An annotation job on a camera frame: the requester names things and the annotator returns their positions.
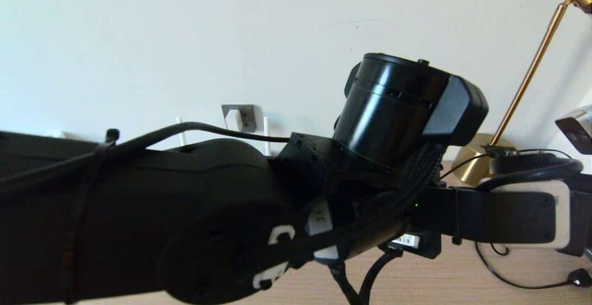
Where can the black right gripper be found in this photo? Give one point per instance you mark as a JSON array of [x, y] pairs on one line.
[[582, 217]]

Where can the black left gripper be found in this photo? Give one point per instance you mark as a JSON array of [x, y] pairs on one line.
[[430, 212]]

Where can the white power adapter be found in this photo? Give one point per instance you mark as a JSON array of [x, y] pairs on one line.
[[233, 120]]

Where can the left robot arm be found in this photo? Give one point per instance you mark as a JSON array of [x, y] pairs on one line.
[[138, 226]]

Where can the white router with antennas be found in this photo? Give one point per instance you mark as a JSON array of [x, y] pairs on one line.
[[267, 129]]

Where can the brass desk lamp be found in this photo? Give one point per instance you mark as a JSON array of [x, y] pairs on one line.
[[471, 150]]

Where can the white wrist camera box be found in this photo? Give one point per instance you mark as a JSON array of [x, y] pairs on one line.
[[562, 212]]

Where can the grey labelled wrist camera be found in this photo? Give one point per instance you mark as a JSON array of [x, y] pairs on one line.
[[576, 129]]

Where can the grey wall socket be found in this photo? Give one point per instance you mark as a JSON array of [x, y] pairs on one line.
[[250, 116]]

